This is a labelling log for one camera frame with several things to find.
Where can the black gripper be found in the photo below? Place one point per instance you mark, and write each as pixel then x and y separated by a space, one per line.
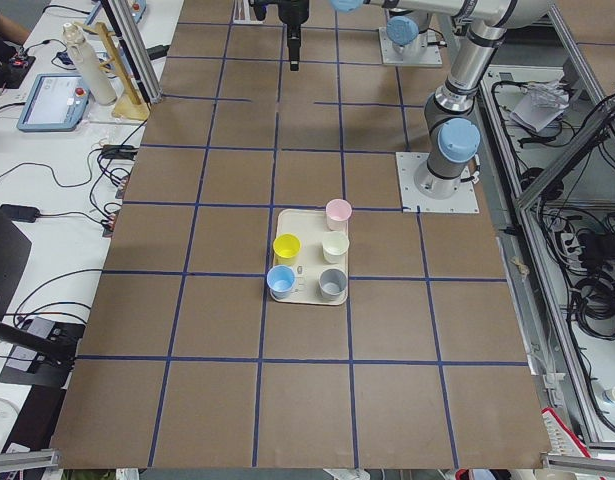
pixel 293 11

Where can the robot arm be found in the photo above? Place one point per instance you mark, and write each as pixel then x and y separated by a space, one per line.
pixel 455 139
pixel 408 30

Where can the pink plastic cup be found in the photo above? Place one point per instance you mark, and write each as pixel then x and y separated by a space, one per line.
pixel 338 212

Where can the yellow plastic cup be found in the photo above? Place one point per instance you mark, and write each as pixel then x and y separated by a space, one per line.
pixel 286 248

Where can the cream plastic cup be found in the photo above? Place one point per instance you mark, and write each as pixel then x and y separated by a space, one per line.
pixel 335 245

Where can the light blue cup on tray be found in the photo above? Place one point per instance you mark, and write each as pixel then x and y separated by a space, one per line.
pixel 280 281

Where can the grey plastic cup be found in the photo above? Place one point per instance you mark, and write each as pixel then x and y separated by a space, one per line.
pixel 333 284

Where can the wooden stand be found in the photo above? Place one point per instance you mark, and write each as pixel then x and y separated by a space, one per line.
pixel 130 104

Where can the cream plastic tray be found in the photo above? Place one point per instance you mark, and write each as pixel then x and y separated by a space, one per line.
pixel 309 226

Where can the white water bottle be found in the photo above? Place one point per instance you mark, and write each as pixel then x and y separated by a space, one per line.
pixel 87 63

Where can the blue teach pendant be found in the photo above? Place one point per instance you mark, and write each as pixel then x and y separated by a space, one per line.
pixel 56 103

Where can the white wire cup rack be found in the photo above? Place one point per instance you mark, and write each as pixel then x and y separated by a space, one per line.
pixel 244 14

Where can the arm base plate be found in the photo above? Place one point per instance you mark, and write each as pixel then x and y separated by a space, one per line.
pixel 423 52
pixel 422 192

